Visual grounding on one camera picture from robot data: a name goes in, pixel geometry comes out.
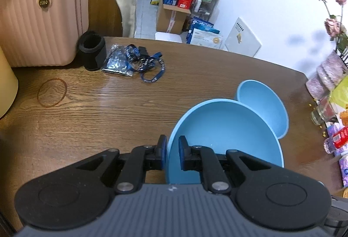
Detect blue plastic pack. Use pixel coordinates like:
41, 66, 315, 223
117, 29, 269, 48
187, 17, 221, 35

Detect black cup sleeve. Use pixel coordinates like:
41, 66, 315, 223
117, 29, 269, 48
78, 31, 106, 71

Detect clear plastic bag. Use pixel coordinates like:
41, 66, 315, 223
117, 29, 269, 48
102, 44, 139, 77

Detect wooden chair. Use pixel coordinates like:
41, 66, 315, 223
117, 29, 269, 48
87, 0, 125, 37

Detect large blue bowl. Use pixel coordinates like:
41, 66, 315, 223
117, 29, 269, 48
165, 98, 284, 186

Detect yellow jug with grey handle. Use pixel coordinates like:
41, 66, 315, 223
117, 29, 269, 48
0, 47, 19, 119

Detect blue lanyard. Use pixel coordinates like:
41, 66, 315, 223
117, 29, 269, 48
125, 45, 166, 83

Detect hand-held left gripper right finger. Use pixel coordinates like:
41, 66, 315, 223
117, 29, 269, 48
178, 136, 277, 195

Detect drinking glass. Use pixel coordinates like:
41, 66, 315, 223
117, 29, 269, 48
311, 96, 338, 126

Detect yellow-green paper bag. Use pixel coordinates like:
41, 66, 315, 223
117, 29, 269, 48
328, 79, 348, 118

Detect wire storage rack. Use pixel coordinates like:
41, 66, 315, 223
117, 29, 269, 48
192, 0, 222, 22

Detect cardboard box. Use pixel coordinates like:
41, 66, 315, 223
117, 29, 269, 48
156, 2, 191, 35

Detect brown rubber band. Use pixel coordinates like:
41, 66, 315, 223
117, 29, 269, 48
37, 78, 68, 107

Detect dried pink roses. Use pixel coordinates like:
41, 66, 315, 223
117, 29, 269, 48
308, 0, 348, 63

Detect white printed pack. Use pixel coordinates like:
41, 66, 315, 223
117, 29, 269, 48
187, 29, 223, 50

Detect pink suitcase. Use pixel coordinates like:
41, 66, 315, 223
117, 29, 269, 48
0, 0, 90, 67

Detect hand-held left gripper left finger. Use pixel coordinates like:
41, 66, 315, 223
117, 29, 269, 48
71, 134, 167, 194

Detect plastic bottle with red label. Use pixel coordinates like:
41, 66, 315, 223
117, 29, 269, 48
323, 125, 348, 154

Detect white stool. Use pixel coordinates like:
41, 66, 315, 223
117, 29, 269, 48
155, 32, 182, 43

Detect pink vase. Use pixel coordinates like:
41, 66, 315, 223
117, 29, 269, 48
305, 50, 348, 99

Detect blue ribbed bowl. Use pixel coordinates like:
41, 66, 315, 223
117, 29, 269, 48
235, 80, 289, 140

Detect white board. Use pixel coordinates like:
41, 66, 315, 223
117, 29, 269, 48
224, 17, 262, 58

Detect purple tissue pack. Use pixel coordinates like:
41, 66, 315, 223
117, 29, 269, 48
327, 121, 348, 140
338, 155, 348, 187

